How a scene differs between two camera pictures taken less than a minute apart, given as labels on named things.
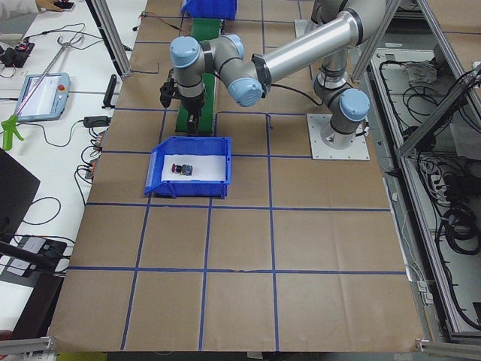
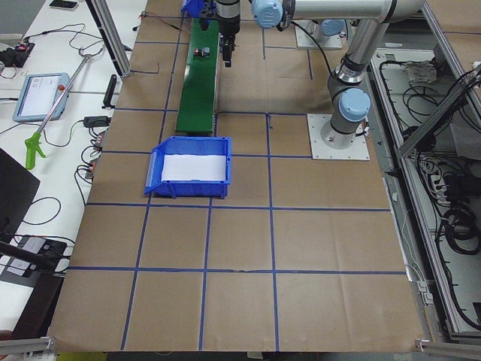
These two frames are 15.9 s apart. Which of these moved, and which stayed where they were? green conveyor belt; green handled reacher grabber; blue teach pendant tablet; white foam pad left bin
Moved: green handled reacher grabber
Stayed: blue teach pendant tablet; green conveyor belt; white foam pad left bin
